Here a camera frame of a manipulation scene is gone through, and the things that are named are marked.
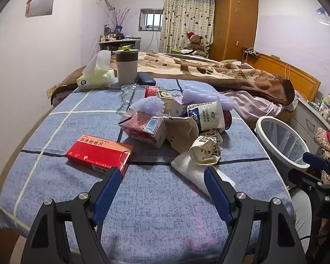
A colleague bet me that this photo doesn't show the brown printed blanket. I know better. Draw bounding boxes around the brown printed blanket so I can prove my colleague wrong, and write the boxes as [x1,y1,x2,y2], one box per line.
[51,52,295,106]

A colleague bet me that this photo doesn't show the cream patterned paper wrapper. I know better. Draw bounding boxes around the cream patterned paper wrapper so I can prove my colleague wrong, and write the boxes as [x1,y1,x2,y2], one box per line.
[189,130,223,167]

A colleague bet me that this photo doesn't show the pink milk carton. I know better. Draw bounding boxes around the pink milk carton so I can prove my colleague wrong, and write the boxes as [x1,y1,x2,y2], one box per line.
[170,96,193,117]

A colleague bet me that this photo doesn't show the blue checked tablecloth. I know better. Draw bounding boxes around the blue checked tablecloth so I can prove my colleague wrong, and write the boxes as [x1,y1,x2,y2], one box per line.
[0,78,295,256]

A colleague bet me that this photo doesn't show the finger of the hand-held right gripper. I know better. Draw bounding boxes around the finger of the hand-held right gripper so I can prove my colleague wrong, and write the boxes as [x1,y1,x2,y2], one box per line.
[302,152,330,171]
[288,168,324,192]

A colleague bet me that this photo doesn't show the floral cloth pile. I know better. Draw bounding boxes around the floral cloth pile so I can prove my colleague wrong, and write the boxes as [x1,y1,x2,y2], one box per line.
[313,126,330,185]

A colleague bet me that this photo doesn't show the white round waste bin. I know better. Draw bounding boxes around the white round waste bin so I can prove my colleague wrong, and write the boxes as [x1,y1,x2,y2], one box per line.
[255,116,311,187]

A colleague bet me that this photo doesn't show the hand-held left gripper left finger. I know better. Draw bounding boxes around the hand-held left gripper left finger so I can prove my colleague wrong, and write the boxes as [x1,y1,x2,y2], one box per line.
[21,167,123,264]

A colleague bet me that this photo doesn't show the barred window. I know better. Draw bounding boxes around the barred window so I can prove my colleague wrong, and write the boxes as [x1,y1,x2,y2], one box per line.
[139,8,165,32]

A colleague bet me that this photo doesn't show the heart print curtain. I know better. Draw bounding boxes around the heart print curtain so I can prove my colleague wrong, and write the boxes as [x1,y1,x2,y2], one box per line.
[160,0,217,54]

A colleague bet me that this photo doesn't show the white paper napkin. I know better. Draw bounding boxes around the white paper napkin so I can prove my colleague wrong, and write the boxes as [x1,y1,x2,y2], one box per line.
[171,152,236,198]

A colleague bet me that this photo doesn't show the silver wall sheet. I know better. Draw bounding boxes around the silver wall sheet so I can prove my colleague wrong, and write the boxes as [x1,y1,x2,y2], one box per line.
[25,0,56,17]

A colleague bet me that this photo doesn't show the tissue box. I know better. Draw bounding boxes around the tissue box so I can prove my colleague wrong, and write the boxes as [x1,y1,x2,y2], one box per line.
[76,50,116,91]

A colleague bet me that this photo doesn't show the brown teddy bear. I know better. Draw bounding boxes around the brown teddy bear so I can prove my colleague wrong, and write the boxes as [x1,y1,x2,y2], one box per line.
[185,31,207,57]

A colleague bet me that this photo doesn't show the dark blue glasses case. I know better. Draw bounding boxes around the dark blue glasses case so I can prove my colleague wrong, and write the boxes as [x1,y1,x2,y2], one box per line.
[137,72,157,86]

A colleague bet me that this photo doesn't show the clear plastic bottle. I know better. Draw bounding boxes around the clear plastic bottle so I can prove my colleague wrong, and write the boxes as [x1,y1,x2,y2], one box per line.
[119,84,160,113]

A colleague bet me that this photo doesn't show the small beige box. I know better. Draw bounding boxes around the small beige box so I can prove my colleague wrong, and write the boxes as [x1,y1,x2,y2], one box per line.
[157,89,174,114]

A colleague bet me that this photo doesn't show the wall socket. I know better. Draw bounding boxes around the wall socket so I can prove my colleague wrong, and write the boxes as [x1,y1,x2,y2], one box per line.
[46,84,58,99]

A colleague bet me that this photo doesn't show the grey nightstand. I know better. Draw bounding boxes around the grey nightstand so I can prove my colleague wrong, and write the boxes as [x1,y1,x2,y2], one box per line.
[290,97,330,143]

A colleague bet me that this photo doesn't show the wooden bed headboard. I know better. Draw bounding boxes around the wooden bed headboard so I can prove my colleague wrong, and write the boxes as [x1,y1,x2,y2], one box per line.
[247,52,321,102]

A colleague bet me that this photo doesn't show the red and white carton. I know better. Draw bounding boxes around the red and white carton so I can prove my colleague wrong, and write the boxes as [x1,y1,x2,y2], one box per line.
[119,111,167,148]

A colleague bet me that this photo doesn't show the cluster of toiletry bottles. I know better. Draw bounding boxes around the cluster of toiletry bottles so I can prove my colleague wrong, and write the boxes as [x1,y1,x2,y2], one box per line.
[309,92,330,132]

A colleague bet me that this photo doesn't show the cartoon wall sticker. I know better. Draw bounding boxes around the cartoon wall sticker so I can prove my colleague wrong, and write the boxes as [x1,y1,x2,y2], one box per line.
[316,6,330,26]

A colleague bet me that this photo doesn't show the red medicine box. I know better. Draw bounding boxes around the red medicine box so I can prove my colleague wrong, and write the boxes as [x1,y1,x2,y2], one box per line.
[65,133,134,179]

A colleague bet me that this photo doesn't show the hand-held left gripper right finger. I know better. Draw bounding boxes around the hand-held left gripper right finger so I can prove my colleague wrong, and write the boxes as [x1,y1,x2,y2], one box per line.
[203,167,308,264]

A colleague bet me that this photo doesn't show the pink quilt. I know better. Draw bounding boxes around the pink quilt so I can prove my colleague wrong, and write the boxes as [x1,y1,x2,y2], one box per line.
[217,60,284,117]

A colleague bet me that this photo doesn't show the power strip with chargers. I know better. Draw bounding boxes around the power strip with chargers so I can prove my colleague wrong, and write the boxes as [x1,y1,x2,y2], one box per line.
[242,47,260,58]

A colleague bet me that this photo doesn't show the cluttered grey desk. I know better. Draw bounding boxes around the cluttered grey desk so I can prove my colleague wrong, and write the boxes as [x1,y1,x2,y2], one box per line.
[99,37,141,51]

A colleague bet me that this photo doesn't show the wooden wardrobe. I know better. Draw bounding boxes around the wooden wardrobe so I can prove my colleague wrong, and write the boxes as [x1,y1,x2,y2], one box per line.
[209,0,259,62]

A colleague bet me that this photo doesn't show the grey cup with brown lid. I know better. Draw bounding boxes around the grey cup with brown lid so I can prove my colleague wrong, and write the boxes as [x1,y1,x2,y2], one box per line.
[115,49,139,86]

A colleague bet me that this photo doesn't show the purple flower branches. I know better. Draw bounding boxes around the purple flower branches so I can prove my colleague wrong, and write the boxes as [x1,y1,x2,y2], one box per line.
[106,8,132,28]

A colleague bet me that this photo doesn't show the red drink can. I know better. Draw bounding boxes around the red drink can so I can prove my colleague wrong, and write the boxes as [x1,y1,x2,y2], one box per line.
[223,110,233,130]

